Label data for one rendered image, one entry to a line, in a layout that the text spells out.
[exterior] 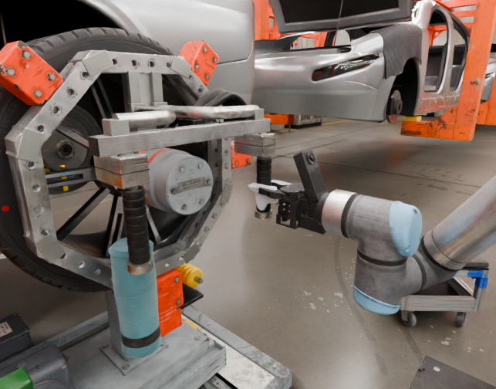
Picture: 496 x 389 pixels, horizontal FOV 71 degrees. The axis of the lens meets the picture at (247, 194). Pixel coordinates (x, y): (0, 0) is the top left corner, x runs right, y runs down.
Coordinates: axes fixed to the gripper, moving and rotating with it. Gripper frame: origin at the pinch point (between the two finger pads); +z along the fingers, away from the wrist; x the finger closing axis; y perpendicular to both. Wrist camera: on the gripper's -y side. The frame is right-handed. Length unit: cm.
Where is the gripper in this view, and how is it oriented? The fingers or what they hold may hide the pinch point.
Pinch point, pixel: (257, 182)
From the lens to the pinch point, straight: 83.7
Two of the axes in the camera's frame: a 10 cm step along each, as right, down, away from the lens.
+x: 6.7, -2.2, 7.1
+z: -7.4, -2.0, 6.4
